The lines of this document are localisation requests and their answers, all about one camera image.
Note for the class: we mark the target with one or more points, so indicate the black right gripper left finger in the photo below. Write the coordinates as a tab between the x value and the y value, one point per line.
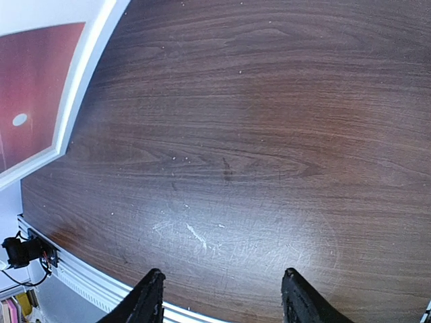
143	303

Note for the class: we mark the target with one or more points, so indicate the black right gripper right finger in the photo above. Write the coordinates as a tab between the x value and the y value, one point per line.
303	303

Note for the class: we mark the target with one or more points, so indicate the red and dark photo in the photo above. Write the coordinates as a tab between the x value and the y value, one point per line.
34	67

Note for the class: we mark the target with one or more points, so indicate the white picture frame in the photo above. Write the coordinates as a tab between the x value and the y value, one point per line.
81	84

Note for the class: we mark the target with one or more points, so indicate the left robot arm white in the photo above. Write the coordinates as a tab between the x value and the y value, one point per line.
21	253

